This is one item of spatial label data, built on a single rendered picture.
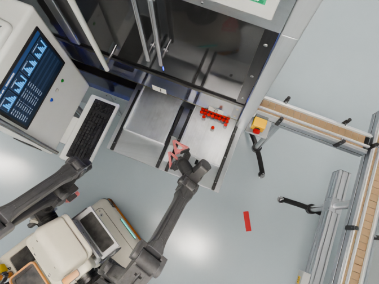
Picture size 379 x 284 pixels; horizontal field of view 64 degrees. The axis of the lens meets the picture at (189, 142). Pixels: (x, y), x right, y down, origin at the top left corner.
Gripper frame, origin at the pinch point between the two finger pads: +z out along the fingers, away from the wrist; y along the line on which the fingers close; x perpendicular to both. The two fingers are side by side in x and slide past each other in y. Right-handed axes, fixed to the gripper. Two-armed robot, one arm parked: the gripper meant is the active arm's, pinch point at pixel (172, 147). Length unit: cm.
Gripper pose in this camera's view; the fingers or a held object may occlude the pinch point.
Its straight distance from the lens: 140.4
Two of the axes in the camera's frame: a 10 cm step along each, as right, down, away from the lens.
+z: -5.2, -7.6, 3.8
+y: -2.7, 5.7, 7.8
